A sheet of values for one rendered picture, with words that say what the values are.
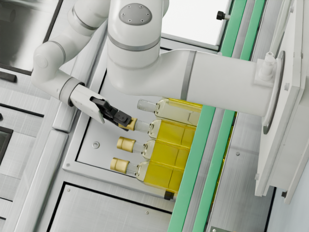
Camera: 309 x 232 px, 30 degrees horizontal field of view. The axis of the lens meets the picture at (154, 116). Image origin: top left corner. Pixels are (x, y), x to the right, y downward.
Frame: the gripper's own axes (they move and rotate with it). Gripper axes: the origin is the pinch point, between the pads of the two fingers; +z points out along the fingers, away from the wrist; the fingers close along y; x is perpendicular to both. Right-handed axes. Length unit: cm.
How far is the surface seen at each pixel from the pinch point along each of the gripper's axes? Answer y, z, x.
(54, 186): -15.0, -10.9, -23.5
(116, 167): 1.1, 5.4, -11.8
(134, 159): -12.7, 5.3, -5.4
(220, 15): -4.7, 6.4, 42.5
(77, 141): -12.1, -11.5, -9.2
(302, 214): 61, 46, -12
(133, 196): -15.1, 10.4, -14.3
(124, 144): 1.5, 4.0, -5.6
